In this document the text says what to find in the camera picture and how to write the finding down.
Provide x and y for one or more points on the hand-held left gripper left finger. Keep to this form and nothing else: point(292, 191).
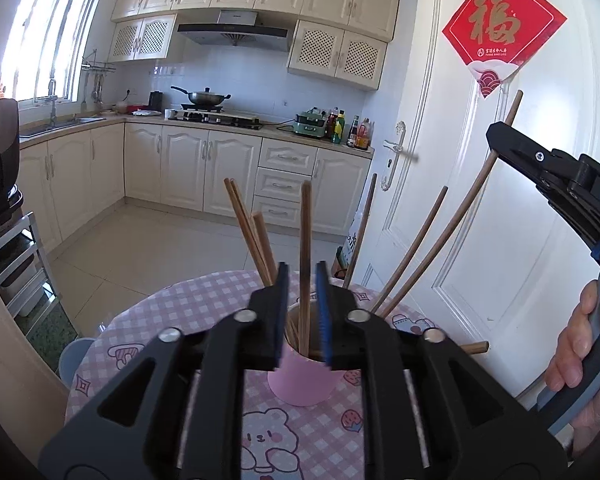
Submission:
point(279, 320)

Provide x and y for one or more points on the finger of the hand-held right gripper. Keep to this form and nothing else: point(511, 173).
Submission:
point(520, 147)

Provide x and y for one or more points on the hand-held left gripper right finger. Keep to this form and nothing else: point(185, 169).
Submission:
point(322, 320)

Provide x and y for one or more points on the pink cup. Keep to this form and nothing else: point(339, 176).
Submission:
point(305, 382)

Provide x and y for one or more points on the person's right hand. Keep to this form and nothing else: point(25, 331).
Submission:
point(575, 340)

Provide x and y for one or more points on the white door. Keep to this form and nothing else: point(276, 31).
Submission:
point(505, 285)

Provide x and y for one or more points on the red door decoration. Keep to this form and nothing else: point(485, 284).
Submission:
point(500, 30)

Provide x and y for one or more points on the pink checkered tablecloth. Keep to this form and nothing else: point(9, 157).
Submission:
point(305, 440)

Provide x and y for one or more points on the orange labelled bottle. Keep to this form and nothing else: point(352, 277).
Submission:
point(363, 137)

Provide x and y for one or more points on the dark sauce bottle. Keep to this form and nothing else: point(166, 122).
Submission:
point(353, 135)

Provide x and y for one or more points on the cream lower kitchen cabinets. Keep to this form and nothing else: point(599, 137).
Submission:
point(180, 170)

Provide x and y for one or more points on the green yellow bottle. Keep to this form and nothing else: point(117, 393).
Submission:
point(339, 130)

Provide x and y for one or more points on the dark red bottle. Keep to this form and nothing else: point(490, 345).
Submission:
point(331, 127)

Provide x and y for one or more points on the green electric cooking pot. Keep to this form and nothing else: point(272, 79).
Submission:
point(310, 125)

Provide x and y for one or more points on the light blue stool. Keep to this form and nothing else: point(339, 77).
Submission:
point(77, 360)

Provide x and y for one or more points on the gas stove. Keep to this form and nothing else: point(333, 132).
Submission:
point(215, 116)

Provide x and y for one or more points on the green speckled floor mat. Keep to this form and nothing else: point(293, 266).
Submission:
point(50, 330)

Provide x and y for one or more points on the metal wok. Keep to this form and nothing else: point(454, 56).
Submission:
point(205, 97)

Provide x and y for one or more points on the black kettle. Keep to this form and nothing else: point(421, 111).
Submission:
point(156, 101)

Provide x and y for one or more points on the metal storage rack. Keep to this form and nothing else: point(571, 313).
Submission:
point(20, 270)

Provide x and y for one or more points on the beige cabinet side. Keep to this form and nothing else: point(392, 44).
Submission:
point(10, 360)

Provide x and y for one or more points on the kitchen sink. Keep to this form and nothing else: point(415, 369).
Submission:
point(75, 122)

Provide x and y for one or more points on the range hood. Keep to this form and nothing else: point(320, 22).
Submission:
point(235, 35)

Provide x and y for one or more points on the sink faucet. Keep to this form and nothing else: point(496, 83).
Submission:
point(53, 105)

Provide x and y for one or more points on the barred window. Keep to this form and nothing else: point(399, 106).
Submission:
point(55, 35)

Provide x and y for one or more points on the wall utensil rail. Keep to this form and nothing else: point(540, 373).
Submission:
point(97, 67)

